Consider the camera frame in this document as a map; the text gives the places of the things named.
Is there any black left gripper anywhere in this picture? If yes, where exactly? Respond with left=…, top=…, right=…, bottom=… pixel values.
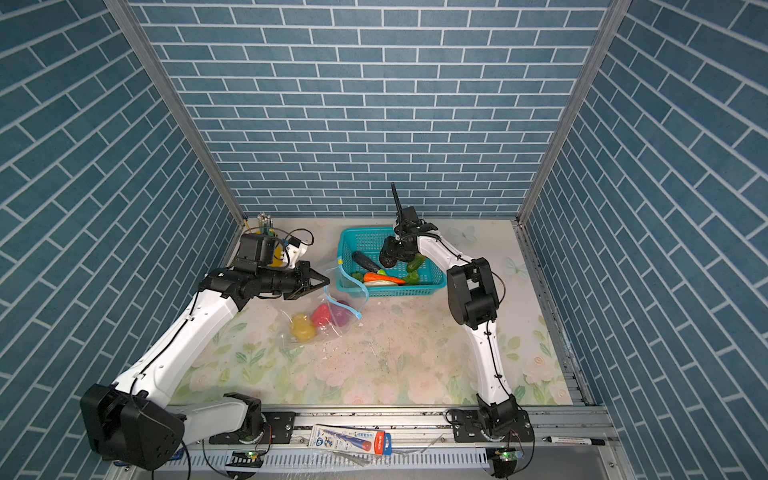
left=256, top=260, right=331, bottom=299

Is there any toy corn cob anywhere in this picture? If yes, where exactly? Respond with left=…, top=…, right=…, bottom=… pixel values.
left=406, top=254, right=426, bottom=274

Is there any red toy pepper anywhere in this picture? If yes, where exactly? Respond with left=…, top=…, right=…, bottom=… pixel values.
left=310, top=303, right=333, bottom=329

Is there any clear zip top bag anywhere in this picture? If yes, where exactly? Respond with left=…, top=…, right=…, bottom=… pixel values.
left=276, top=257, right=370, bottom=349

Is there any yellow toy potato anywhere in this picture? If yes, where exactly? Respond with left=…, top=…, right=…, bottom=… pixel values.
left=290, top=313, right=317, bottom=343

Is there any purple toy onion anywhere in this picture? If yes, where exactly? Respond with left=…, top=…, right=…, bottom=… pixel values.
left=330, top=300, right=356, bottom=328

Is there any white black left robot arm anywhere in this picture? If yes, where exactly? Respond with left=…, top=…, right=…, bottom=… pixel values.
left=80, top=261, right=330, bottom=471

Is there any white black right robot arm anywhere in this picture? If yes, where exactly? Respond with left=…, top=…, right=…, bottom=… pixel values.
left=380, top=224, right=535, bottom=443

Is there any green toy lettuce leaf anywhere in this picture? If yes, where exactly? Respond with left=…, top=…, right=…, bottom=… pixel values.
left=404, top=271, right=420, bottom=285

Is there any teal plastic basket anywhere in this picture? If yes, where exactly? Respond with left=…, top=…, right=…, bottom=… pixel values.
left=336, top=227, right=447, bottom=297

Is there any yellow metal pen bucket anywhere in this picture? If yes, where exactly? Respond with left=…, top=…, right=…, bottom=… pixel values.
left=239, top=213, right=284, bottom=267

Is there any orange toy carrot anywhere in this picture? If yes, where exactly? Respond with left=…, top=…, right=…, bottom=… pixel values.
left=363, top=272, right=405, bottom=285

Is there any black toy eggplant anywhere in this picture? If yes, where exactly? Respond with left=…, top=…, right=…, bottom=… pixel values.
left=351, top=251, right=383, bottom=274

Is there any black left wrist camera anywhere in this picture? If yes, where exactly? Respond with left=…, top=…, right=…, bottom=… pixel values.
left=232, top=233, right=309, bottom=273

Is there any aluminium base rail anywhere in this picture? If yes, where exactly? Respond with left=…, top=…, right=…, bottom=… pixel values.
left=107, top=404, right=637, bottom=480

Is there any black marker on rail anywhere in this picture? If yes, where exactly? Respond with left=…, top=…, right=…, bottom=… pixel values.
left=544, top=436, right=606, bottom=446

